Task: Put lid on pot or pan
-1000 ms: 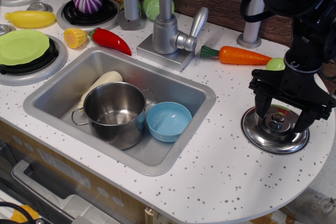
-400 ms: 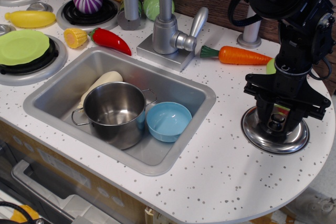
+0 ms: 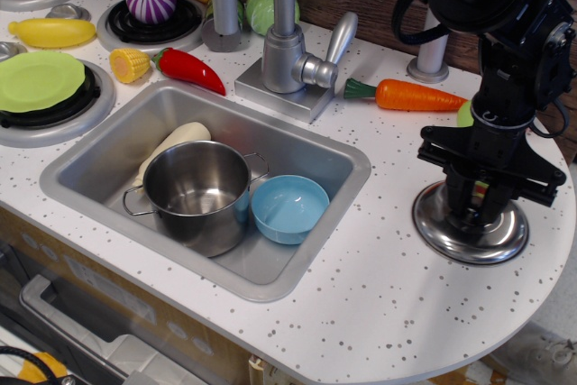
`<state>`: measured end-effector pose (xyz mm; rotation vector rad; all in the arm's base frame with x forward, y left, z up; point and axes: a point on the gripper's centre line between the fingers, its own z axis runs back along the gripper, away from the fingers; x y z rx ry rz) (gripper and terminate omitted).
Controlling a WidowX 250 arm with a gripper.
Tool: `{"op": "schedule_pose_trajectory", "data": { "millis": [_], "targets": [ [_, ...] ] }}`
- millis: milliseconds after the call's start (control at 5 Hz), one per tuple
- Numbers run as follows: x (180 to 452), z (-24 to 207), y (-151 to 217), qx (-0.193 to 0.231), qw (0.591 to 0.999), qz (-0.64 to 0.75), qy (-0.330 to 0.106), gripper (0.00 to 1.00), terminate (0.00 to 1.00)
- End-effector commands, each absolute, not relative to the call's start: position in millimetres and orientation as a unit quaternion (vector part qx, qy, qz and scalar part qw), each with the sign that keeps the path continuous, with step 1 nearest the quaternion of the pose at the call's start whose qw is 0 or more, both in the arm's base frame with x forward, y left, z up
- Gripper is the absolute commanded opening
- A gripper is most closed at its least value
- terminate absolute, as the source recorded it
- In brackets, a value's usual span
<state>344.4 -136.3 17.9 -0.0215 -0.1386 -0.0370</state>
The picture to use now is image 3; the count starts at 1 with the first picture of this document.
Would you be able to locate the stainless steel pot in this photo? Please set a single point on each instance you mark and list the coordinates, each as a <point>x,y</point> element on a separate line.
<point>199,192</point>

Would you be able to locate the orange toy carrot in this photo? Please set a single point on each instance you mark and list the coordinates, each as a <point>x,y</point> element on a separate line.
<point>393,94</point>

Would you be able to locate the green toy cabbage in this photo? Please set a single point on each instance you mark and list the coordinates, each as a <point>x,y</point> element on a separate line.
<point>259,14</point>

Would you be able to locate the white toy daikon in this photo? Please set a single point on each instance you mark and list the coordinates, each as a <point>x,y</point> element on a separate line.
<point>188,132</point>

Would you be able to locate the red toy chili pepper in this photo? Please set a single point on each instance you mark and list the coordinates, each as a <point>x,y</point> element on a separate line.
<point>181,65</point>

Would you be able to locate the steel pot lid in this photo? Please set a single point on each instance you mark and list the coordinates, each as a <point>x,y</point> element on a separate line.
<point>460,240</point>

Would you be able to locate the light blue bowl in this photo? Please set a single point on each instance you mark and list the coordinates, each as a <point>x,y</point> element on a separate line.
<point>286,208</point>

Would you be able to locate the left silver post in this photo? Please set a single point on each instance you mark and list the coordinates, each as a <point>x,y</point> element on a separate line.
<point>221,31</point>

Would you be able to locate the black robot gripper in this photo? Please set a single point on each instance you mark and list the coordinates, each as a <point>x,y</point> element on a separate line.
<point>492,149</point>

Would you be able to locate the right silver post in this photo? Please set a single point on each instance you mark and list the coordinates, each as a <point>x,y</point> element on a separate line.
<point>428,66</point>

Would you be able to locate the silver toy faucet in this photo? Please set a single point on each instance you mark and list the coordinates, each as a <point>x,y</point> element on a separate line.
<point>289,79</point>

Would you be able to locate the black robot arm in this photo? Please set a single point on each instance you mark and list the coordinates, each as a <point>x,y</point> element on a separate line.
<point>524,58</point>

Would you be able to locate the yellow object under counter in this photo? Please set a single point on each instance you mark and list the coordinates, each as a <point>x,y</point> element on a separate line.
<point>33,374</point>

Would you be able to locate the silver post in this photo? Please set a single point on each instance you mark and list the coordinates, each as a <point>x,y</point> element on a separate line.
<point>428,66</point>
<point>221,31</point>

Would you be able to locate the back right stove burner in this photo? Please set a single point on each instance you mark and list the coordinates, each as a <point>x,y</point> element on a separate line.
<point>117,28</point>

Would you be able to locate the light green plate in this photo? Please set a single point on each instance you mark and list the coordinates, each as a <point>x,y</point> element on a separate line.
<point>39,80</point>

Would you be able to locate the yellow toy banana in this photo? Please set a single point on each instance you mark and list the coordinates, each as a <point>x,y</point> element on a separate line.
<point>48,33</point>

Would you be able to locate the toy oven door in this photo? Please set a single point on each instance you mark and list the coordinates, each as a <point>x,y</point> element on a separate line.
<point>103,331</point>

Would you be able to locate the yellow toy corn piece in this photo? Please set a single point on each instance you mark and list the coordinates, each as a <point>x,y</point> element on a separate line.
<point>129,64</point>

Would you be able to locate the light green toy pear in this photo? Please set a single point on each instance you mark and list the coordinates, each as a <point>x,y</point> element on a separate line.
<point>464,115</point>

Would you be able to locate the silver sink basin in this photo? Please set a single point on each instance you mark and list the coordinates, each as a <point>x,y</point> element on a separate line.
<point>93,175</point>

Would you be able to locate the silver stove knob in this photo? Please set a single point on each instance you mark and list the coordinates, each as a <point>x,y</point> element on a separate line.
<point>10,49</point>
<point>69,11</point>

